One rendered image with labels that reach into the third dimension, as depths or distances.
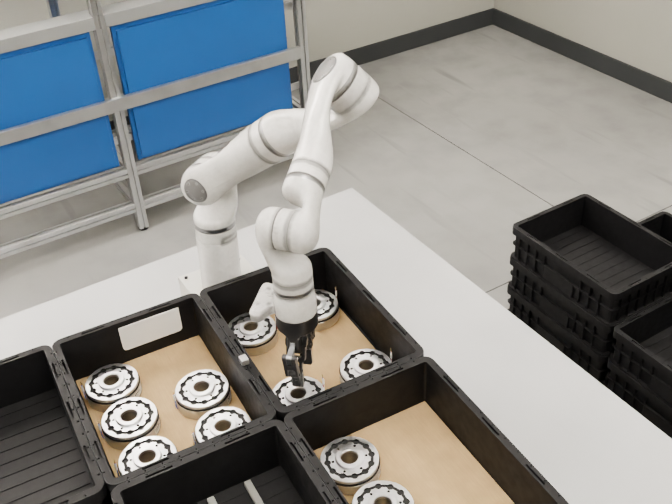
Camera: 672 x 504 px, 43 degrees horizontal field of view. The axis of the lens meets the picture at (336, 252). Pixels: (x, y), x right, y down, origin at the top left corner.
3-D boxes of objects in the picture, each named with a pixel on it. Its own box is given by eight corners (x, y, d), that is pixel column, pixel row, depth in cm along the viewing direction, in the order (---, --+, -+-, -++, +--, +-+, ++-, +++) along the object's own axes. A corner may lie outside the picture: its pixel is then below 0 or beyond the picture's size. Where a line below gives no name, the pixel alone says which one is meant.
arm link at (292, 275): (257, 293, 145) (305, 302, 143) (246, 219, 136) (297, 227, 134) (273, 269, 151) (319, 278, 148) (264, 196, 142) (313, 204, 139)
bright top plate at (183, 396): (167, 384, 162) (167, 382, 162) (216, 364, 166) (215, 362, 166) (187, 417, 155) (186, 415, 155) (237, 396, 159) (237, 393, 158)
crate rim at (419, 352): (427, 362, 156) (428, 353, 155) (281, 425, 146) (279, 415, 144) (327, 254, 185) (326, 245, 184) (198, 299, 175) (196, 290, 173)
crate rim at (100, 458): (52, 351, 164) (49, 342, 162) (198, 299, 175) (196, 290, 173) (110, 498, 135) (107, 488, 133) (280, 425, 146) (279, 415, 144)
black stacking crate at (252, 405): (65, 387, 169) (51, 344, 163) (204, 335, 180) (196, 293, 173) (123, 534, 141) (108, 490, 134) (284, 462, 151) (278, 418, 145)
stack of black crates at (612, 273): (500, 340, 272) (510, 224, 246) (568, 306, 284) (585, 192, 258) (592, 417, 244) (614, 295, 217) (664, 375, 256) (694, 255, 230)
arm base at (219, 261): (197, 278, 200) (188, 217, 190) (233, 268, 203) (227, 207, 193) (209, 300, 193) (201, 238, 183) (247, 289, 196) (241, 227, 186)
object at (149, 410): (95, 412, 157) (94, 409, 157) (147, 391, 161) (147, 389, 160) (110, 448, 150) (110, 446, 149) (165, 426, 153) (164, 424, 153)
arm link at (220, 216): (200, 145, 184) (208, 212, 194) (177, 164, 177) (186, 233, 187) (238, 152, 181) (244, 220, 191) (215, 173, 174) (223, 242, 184)
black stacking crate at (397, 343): (426, 399, 162) (426, 355, 155) (286, 461, 151) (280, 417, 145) (329, 289, 191) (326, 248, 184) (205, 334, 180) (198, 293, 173)
